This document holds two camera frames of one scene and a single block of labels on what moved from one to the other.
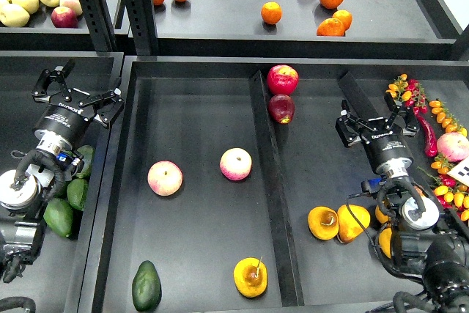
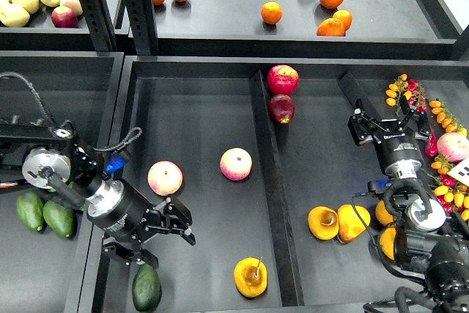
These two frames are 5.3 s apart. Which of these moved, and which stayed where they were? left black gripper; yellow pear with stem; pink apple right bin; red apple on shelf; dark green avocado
Moved: left black gripper
Stayed: pink apple right bin; red apple on shelf; dark green avocado; yellow pear with stem
